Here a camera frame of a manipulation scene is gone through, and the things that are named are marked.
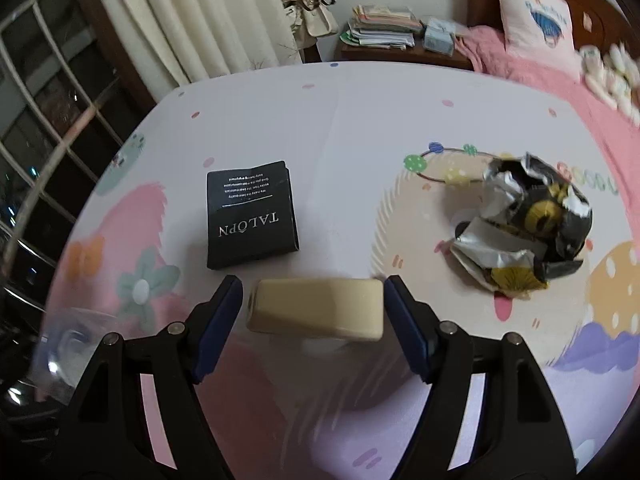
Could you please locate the pale blue tissue pack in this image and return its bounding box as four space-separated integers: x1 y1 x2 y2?
424 17 459 57

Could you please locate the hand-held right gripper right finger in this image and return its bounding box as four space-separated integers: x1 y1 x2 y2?
382 275 581 480

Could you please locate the white patterned soft bundle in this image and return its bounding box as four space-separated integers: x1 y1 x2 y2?
579 42 640 127

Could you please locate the printed tablecloth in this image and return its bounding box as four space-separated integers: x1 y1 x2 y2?
30 60 640 480

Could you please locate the cream curtain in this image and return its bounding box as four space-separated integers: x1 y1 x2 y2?
87 0 307 87

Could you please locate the cream rectangular box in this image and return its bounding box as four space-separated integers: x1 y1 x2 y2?
246 277 385 343

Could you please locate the black cardboard box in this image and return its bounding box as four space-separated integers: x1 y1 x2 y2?
206 161 300 270

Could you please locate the window with white grille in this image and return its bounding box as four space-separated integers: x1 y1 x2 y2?
0 0 153 321

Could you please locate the white pillow blue print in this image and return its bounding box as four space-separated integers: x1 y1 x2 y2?
491 0 584 82

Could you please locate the crumpled black silver wrapper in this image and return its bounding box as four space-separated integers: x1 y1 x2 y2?
450 152 594 302

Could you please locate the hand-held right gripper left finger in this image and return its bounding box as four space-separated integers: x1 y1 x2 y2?
50 275 244 480

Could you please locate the wooden nightstand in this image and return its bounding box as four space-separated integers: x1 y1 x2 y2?
334 35 476 72

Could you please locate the stack of books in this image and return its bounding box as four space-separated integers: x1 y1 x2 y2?
340 4 424 51

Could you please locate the clear plastic packaging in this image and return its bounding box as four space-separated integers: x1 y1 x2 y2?
30 305 122 406

